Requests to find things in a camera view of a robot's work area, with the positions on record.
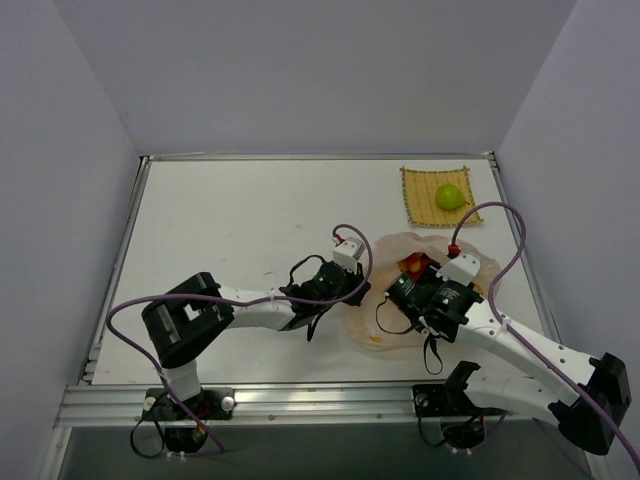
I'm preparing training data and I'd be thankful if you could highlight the aluminium front frame rail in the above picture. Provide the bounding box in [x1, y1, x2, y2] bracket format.
[53, 377, 556, 429]

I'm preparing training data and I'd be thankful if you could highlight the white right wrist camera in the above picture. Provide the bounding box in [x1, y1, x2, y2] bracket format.
[436, 244, 481, 286]

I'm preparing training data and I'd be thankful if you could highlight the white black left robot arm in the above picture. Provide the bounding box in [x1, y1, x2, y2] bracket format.
[142, 261, 370, 419]

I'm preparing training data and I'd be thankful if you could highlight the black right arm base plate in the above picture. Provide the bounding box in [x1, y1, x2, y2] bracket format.
[412, 383, 476, 418]

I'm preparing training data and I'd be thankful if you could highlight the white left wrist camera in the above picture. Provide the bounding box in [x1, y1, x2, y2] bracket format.
[332, 238, 365, 264]

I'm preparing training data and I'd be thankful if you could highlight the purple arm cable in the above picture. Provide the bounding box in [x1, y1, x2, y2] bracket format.
[105, 223, 375, 457]
[447, 201, 640, 471]

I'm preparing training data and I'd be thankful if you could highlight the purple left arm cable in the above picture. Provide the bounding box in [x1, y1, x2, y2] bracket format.
[105, 223, 375, 457]

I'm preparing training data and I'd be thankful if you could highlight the green fake apple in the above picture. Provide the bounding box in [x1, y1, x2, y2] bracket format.
[435, 184, 468, 211]

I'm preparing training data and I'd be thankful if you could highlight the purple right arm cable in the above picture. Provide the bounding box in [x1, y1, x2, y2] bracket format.
[447, 201, 640, 471]

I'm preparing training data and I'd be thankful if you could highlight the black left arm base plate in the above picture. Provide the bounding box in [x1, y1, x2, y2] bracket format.
[140, 388, 236, 422]

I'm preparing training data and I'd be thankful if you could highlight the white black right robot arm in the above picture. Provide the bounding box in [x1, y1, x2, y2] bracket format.
[384, 272, 631, 456]

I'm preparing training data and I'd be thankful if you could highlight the translucent printed plastic bag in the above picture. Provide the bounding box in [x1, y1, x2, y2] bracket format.
[339, 230, 502, 354]

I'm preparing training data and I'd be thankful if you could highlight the yellow woven bamboo mat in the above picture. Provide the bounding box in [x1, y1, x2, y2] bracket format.
[400, 166, 476, 228]

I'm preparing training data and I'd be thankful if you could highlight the red fake cherry tomatoes bunch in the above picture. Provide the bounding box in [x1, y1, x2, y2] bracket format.
[397, 252, 432, 280]

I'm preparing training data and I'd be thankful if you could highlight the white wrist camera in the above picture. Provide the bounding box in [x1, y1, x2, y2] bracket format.
[436, 244, 481, 286]
[332, 238, 365, 264]

